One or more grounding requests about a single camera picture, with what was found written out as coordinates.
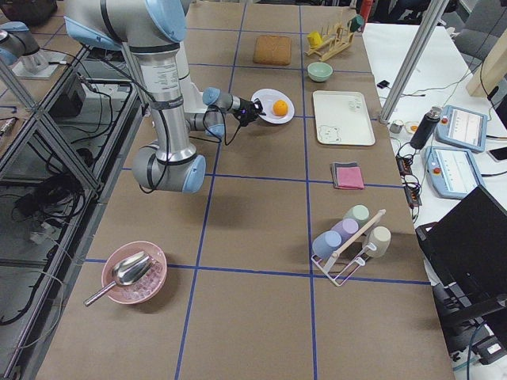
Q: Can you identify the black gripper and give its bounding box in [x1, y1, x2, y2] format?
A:
[233, 98, 264, 127]

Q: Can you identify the white round plate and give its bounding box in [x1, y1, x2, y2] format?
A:
[251, 89, 295, 124]

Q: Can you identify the orange fruit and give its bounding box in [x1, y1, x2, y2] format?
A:
[273, 100, 289, 117]

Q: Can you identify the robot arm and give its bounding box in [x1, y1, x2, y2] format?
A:
[65, 1, 263, 193]

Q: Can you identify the wooden tray board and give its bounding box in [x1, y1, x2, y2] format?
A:
[253, 35, 292, 66]

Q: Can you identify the cream bear tray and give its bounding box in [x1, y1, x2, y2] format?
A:
[312, 90, 375, 146]

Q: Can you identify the mint green bowl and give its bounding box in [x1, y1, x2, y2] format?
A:
[307, 62, 334, 82]

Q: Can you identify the yellow plastic cup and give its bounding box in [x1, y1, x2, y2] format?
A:
[307, 31, 323, 49]

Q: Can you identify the wooden dish rack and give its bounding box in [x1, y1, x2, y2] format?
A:
[305, 16, 355, 62]

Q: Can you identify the pink and grey cloth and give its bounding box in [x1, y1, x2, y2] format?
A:
[330, 161, 364, 190]

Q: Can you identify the small black device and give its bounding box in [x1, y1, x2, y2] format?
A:
[376, 80, 390, 89]

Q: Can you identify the dark green mug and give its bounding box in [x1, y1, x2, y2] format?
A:
[347, 14, 364, 33]

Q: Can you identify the small metal cup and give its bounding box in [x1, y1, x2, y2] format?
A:
[389, 120, 404, 134]

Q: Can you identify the green tumbler cup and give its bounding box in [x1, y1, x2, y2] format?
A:
[343, 204, 370, 226]

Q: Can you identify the purple tumbler cup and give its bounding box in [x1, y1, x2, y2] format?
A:
[331, 218, 359, 241]

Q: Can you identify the blue tumbler cup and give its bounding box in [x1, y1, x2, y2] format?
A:
[312, 230, 342, 259]

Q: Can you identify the fried egg toy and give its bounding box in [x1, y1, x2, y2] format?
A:
[404, 123, 418, 134]

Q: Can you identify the black water bottle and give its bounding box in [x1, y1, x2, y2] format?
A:
[410, 106, 442, 150]

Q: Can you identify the black power strip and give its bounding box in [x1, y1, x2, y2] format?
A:
[396, 155, 422, 209]

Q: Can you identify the beige tumbler cup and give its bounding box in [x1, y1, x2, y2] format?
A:
[363, 226, 391, 258]

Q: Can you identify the teach pendant tablet far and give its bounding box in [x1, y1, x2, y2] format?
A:
[435, 105, 487, 153]

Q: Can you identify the teach pendant tablet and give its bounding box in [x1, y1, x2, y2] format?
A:
[424, 146, 485, 200]
[435, 105, 487, 153]

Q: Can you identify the teach pendant tablet near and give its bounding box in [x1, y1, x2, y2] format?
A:
[424, 146, 485, 200]

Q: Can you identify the metal scoop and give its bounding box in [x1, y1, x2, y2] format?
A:
[83, 251, 154, 307]

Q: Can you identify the pink bowl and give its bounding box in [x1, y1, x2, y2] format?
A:
[101, 241, 167, 305]

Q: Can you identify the black laptop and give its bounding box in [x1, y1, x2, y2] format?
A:
[415, 184, 507, 329]

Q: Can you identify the white wire cup rack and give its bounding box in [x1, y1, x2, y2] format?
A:
[311, 209, 386, 287]

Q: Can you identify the aluminium frame post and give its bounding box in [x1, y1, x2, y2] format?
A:
[379, 0, 448, 124]

